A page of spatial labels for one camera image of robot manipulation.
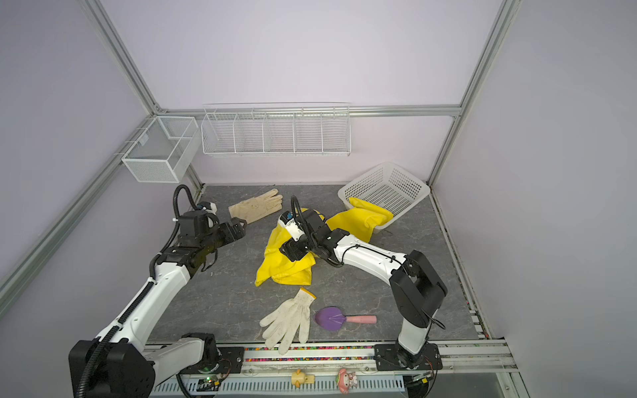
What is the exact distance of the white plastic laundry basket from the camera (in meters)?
1.11

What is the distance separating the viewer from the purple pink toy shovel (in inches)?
31.8

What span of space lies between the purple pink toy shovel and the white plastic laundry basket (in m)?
0.47
